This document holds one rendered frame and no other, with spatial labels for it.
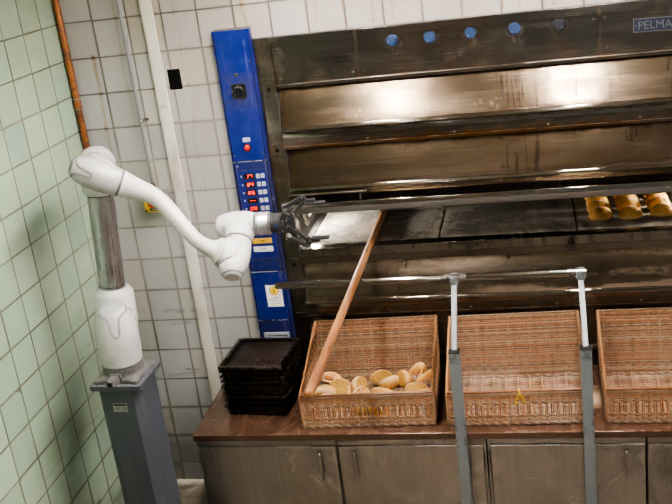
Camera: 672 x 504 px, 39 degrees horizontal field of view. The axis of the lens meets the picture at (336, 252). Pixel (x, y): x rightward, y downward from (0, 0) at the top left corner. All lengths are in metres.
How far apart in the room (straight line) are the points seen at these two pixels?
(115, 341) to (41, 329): 0.44
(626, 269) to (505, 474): 0.98
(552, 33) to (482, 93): 0.35
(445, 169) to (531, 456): 1.20
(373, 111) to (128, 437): 1.61
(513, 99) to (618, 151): 0.47
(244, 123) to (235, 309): 0.88
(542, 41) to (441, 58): 0.40
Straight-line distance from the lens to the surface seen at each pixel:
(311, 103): 4.02
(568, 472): 3.94
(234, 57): 4.02
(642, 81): 3.94
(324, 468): 4.04
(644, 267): 4.16
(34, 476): 3.95
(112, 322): 3.62
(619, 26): 3.91
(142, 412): 3.73
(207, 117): 4.14
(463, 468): 3.88
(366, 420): 3.94
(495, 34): 3.89
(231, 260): 3.47
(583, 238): 4.09
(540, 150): 3.97
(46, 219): 4.03
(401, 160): 4.01
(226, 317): 4.43
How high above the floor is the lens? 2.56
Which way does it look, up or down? 20 degrees down
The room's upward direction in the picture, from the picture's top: 7 degrees counter-clockwise
